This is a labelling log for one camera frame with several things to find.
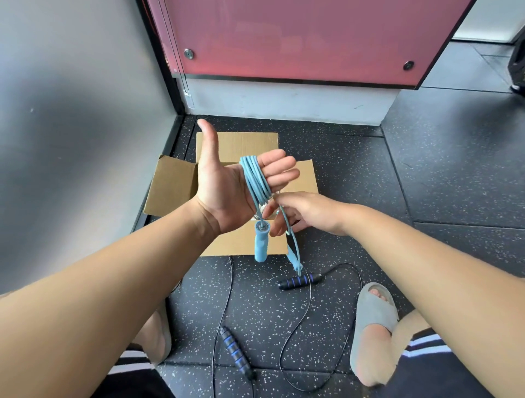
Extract person's right hand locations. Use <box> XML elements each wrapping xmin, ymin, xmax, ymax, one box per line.
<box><xmin>262</xmin><ymin>191</ymin><xmax>366</xmax><ymax>238</ymax></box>

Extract person's left hand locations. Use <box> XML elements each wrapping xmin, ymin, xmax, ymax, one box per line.
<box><xmin>193</xmin><ymin>119</ymin><xmax>301</xmax><ymax>235</ymax></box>

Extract brown cardboard box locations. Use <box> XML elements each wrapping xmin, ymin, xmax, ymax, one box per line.
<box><xmin>143</xmin><ymin>132</ymin><xmax>320</xmax><ymax>257</ymax></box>

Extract light blue jump rope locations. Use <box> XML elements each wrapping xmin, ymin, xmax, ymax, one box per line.
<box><xmin>239</xmin><ymin>155</ymin><xmax>304</xmax><ymax>278</ymax></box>

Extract black jump rope blue-striped handles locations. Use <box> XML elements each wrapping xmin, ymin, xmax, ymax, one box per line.
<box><xmin>211</xmin><ymin>254</ymin><xmax>364</xmax><ymax>398</ymax></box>

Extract person's left forearm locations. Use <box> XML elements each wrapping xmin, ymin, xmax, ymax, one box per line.
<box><xmin>0</xmin><ymin>198</ymin><xmax>222</xmax><ymax>398</ymax></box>

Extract person's right forearm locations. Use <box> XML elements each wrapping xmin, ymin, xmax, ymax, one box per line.
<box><xmin>346</xmin><ymin>204</ymin><xmax>525</xmax><ymax>398</ymax></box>

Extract grey right slipper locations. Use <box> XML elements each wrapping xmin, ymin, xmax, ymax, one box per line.
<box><xmin>349</xmin><ymin>282</ymin><xmax>400</xmax><ymax>382</ymax></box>

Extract pink glass panel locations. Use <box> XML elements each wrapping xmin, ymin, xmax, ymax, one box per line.
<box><xmin>147</xmin><ymin>0</ymin><xmax>476</xmax><ymax>90</ymax></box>

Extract black white-striped shorts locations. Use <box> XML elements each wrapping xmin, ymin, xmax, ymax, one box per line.
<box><xmin>92</xmin><ymin>327</ymin><xmax>495</xmax><ymax>398</ymax></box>

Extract black gym equipment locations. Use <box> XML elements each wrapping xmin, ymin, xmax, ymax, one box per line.
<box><xmin>507</xmin><ymin>34</ymin><xmax>525</xmax><ymax>97</ymax></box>

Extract thin blind pull cord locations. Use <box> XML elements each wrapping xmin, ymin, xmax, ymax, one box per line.
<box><xmin>159</xmin><ymin>0</ymin><xmax>194</xmax><ymax>109</ymax></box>

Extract black wall edge trim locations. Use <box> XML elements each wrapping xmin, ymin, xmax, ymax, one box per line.
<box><xmin>131</xmin><ymin>0</ymin><xmax>186</xmax><ymax>232</ymax></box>

